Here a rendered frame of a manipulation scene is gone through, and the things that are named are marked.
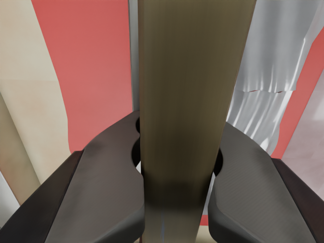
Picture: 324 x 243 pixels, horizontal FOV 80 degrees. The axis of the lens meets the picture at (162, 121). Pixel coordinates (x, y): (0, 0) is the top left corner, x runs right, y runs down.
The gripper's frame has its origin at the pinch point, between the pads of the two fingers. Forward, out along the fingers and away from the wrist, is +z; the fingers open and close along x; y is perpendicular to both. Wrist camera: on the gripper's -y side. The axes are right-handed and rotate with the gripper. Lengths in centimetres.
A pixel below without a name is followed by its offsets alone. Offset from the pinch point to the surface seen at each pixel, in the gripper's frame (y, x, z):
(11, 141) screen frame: 5.9, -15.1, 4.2
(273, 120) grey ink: 2.9, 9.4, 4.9
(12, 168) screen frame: 8.4, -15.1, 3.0
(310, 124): 3.4, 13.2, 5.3
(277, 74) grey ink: -1.4, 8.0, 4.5
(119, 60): -1.8, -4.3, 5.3
